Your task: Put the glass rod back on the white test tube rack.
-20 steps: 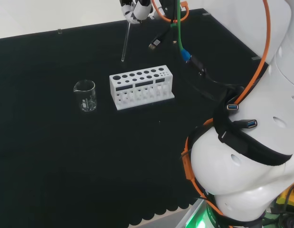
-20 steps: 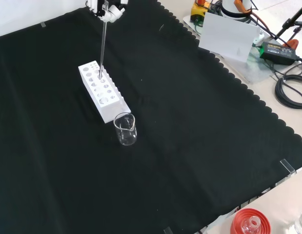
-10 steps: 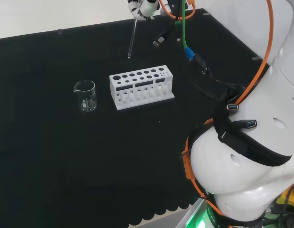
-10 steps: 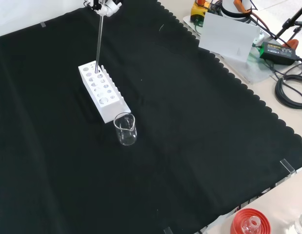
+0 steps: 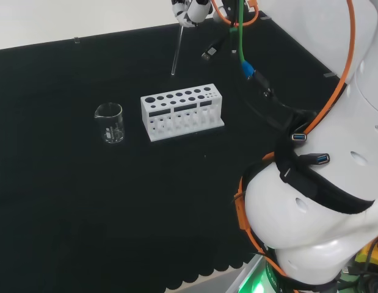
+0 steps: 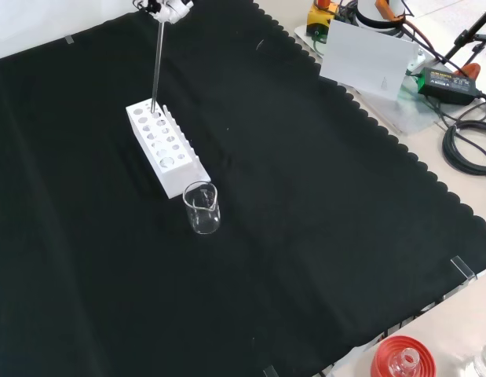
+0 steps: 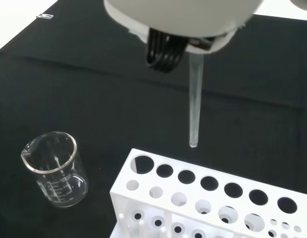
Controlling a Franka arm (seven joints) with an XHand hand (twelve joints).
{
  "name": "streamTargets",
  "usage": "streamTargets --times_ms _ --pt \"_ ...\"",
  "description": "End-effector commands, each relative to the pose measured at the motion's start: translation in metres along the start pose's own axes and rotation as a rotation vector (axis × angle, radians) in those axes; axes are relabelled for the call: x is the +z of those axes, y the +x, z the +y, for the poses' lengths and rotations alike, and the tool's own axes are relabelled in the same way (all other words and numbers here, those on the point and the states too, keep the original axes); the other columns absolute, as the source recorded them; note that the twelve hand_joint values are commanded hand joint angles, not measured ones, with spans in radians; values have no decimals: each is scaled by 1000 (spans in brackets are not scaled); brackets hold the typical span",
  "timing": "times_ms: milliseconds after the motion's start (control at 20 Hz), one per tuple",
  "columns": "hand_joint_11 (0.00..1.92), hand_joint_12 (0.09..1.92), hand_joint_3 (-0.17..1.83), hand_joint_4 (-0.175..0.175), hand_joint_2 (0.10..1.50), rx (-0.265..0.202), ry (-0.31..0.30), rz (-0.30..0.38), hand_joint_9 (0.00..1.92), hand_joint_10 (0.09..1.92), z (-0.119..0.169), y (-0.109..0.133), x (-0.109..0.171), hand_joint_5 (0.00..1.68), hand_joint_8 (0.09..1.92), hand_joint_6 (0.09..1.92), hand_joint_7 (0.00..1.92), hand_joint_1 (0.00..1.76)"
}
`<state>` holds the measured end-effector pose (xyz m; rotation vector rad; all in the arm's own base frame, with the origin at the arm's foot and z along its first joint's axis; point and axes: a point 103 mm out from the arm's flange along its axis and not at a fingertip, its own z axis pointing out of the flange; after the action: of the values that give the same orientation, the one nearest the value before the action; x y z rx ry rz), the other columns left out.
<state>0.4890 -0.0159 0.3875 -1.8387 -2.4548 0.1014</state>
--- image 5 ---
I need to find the black bench cloth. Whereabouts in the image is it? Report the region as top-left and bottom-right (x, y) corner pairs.
(0, 10), (348, 293)

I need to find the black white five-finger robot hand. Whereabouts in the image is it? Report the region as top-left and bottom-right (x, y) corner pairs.
(171, 0), (214, 28)

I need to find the black cable with silver plug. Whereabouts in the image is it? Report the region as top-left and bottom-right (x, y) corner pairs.
(201, 29), (235, 62)

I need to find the orange cable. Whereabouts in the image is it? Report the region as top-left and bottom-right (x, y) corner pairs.
(211, 0), (357, 293)

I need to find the yellow stop button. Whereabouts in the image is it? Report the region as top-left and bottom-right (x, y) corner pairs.
(355, 231), (378, 271)

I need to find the blue cable plug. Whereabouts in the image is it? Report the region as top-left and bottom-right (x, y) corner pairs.
(241, 60), (256, 81)

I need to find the black arm strap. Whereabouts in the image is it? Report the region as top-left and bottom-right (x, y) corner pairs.
(273, 112), (376, 214)

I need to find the white test tube rack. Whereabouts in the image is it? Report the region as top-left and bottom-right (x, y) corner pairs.
(140, 82), (226, 143)

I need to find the clear glass beaker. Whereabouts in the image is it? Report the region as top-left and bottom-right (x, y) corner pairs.
(93, 103), (126, 145)

